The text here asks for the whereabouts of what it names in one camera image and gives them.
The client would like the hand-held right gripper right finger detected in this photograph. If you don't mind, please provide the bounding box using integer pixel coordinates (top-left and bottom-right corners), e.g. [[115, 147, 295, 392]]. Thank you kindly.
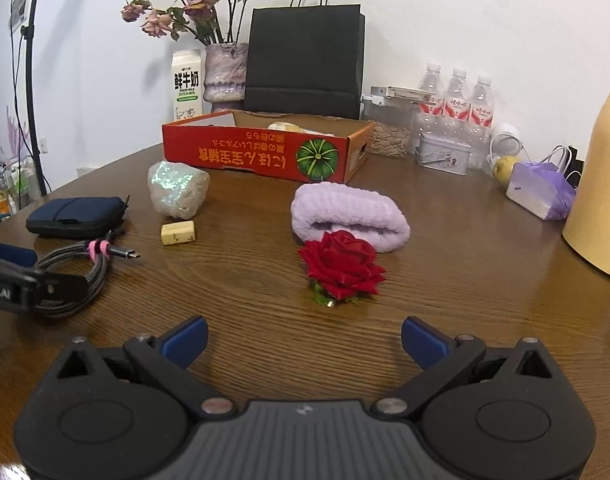
[[374, 315, 554, 422]]

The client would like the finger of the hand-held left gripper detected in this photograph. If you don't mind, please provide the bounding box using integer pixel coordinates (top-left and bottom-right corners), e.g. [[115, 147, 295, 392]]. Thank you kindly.
[[0, 240, 38, 271], [30, 272, 88, 317]]

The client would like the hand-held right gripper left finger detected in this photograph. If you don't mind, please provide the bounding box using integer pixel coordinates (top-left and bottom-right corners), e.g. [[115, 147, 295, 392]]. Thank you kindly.
[[56, 315, 238, 422]]

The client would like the black braided cable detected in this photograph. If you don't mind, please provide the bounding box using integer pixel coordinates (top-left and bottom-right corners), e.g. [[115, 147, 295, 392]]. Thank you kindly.
[[35, 230, 142, 317]]

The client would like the navy zip case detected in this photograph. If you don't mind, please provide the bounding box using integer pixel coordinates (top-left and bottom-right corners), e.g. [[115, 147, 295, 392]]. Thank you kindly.
[[26, 196, 130, 239]]

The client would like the small wooden block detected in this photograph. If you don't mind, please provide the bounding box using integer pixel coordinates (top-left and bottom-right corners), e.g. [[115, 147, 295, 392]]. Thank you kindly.
[[161, 219, 197, 247]]

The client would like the red rose flower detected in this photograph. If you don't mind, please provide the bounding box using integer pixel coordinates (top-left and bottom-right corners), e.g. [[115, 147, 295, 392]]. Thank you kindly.
[[298, 230, 387, 308]]

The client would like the lilac fluffy towel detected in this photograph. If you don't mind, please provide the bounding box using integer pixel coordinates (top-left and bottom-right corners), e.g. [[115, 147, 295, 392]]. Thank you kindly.
[[291, 181, 412, 254]]

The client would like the iridescent plastic bag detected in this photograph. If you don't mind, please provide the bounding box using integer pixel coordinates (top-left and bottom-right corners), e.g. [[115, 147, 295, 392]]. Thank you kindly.
[[147, 160, 210, 220]]

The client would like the red cardboard box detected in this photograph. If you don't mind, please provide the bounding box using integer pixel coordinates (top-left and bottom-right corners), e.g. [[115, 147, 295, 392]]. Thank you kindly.
[[162, 109, 376, 185]]

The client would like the yellow white plush toy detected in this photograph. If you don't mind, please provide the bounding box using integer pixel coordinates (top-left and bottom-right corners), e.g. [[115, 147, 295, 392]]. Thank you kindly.
[[267, 121, 330, 136]]

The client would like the shelf of small bottles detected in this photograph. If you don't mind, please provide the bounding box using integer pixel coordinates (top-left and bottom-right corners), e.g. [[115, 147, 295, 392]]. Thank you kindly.
[[0, 152, 42, 235]]

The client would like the white printed tin box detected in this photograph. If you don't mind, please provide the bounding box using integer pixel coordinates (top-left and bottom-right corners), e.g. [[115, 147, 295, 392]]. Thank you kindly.
[[414, 133, 473, 177]]

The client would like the green apple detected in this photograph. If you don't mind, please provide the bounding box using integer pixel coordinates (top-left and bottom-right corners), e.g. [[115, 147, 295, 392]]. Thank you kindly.
[[492, 156, 522, 188]]

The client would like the purple tissue pack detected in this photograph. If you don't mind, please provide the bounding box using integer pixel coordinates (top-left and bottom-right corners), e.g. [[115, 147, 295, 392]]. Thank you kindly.
[[506, 161, 576, 222]]

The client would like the black light stand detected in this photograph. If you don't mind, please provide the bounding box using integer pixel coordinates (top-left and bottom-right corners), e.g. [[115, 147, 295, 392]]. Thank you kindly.
[[22, 0, 50, 196]]

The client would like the clear lidded seed container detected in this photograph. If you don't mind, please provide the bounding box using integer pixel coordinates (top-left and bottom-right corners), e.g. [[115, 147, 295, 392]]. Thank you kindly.
[[361, 85, 436, 158]]

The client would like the white round device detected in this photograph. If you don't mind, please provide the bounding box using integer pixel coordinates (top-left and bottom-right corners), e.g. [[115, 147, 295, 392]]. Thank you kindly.
[[489, 122, 526, 161]]

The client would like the black power adapter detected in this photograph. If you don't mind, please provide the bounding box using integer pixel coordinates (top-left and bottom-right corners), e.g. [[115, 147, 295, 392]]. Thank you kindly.
[[565, 146, 586, 177]]

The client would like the yellow thermos jug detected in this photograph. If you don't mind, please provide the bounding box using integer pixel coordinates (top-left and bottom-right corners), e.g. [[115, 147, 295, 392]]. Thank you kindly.
[[562, 52, 610, 281]]

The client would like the clear water bottle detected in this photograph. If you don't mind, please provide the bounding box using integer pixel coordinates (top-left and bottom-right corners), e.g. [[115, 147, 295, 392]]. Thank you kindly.
[[444, 67, 472, 143], [416, 63, 446, 136], [469, 75, 496, 171]]

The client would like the white green milk carton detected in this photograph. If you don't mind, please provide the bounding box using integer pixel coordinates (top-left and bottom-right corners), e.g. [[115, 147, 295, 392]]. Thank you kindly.
[[171, 49, 206, 122]]

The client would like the purple mottled vase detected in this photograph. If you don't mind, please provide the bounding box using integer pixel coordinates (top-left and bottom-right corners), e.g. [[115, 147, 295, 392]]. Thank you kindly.
[[204, 42, 249, 113]]

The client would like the black paper bag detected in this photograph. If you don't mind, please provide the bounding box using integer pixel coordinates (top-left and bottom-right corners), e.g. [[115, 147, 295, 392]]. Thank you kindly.
[[243, 0, 366, 121]]

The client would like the white charging cable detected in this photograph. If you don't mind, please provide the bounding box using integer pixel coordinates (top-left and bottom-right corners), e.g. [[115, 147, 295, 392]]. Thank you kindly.
[[535, 145, 583, 181]]

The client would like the wall poster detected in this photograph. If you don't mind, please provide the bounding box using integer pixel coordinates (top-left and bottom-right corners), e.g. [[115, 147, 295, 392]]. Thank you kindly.
[[9, 0, 34, 28]]

